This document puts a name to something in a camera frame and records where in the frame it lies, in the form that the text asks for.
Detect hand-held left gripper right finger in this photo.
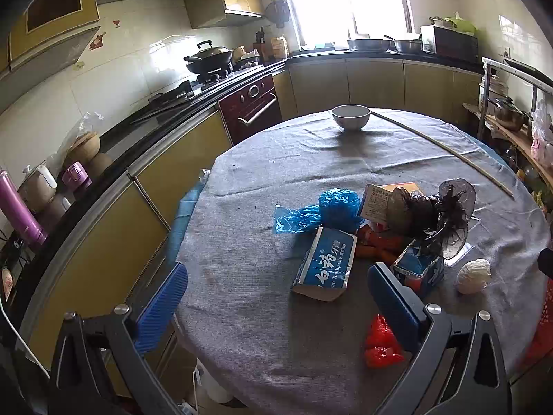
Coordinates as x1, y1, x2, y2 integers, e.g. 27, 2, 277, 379
367, 262, 513, 415

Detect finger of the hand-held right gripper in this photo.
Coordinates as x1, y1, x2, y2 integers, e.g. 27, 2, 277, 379
538, 246, 553, 279

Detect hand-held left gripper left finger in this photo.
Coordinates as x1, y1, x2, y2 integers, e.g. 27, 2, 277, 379
49, 262, 189, 415

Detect small blue carton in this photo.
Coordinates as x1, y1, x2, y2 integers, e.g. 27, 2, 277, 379
391, 242, 446, 299

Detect red plastic bag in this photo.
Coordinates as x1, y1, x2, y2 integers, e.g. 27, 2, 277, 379
364, 315, 406, 369

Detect red plastic basket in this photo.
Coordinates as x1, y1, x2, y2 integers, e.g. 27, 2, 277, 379
535, 277, 553, 357

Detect orange plastic bag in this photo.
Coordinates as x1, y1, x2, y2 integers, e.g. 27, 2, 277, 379
356, 222, 411, 260

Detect white tissue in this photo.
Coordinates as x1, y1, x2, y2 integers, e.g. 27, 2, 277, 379
457, 259, 492, 295

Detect blue toothpaste box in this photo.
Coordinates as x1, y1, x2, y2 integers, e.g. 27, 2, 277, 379
291, 226, 357, 302

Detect white medicine box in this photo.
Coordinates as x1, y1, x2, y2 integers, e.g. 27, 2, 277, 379
359, 184, 396, 225

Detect black mesh net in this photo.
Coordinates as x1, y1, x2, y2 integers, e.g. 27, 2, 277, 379
417, 178, 477, 261

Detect blue plastic bag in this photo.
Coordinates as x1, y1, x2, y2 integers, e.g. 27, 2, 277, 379
273, 188, 363, 235

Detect orange medicine box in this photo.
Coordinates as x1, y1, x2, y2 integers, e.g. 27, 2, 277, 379
380, 182, 426, 195

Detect white plastic container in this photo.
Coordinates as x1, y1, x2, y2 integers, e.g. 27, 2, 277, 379
196, 357, 234, 405

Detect metal storage rack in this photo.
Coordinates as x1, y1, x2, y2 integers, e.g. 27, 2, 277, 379
462, 56, 553, 208

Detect white and pink plastic bag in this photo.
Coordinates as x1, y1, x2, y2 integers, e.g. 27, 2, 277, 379
531, 99, 553, 163

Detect yellow base cabinets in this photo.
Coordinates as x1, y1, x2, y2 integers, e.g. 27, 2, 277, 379
17, 110, 234, 355
272, 58, 482, 126

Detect steel cooking pot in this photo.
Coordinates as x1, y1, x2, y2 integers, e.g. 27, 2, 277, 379
493, 97, 530, 132

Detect pink mug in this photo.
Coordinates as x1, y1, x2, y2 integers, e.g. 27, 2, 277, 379
60, 161, 92, 188

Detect thin wooden stick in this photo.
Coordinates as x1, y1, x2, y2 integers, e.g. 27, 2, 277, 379
371, 111, 515, 197

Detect grey tablecloth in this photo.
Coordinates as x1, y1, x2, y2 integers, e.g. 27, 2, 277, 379
166, 108, 553, 415

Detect black kitchen countertop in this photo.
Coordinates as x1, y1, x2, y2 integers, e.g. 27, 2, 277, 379
0, 49, 485, 347

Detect purple thermos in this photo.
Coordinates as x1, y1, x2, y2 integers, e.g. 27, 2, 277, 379
0, 168, 48, 245

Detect brown clay pot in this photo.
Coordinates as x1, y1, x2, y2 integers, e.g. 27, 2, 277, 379
65, 132, 101, 167

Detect steel stacked steamer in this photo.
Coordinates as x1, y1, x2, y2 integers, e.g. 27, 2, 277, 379
488, 71, 510, 98

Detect white bowl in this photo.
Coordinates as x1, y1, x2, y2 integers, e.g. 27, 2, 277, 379
332, 104, 371, 132

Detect black flat pan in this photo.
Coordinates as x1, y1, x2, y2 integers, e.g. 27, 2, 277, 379
503, 57, 553, 87

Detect clear plastic bag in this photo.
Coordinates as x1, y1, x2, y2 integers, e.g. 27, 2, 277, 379
47, 112, 104, 169

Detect black gas stove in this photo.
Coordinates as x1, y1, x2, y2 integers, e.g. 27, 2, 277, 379
130, 68, 260, 126

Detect maroon built-in oven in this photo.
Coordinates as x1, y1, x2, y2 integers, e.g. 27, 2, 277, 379
217, 74, 283, 145

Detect black microwave oven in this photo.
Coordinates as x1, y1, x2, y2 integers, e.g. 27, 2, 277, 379
420, 25, 479, 63

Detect black wok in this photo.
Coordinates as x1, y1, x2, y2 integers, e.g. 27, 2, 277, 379
184, 49, 234, 75

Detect green plastic basin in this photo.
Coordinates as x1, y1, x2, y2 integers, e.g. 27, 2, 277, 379
445, 15, 478, 35

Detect steel wok lid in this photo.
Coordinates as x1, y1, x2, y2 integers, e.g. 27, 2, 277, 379
190, 41, 229, 59

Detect large metal basin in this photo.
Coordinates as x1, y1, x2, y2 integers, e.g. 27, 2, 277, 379
346, 37, 396, 52

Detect kitchen window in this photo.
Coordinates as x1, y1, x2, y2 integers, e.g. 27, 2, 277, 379
279, 0, 411, 48

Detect dark round hanging strainer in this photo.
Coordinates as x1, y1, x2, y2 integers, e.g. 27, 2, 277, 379
264, 0, 289, 27

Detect yellow wall cabinet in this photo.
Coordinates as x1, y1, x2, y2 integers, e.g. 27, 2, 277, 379
182, 0, 265, 30

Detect wall cabinet with brown panel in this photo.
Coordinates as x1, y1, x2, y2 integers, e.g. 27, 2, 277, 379
0, 0, 102, 79

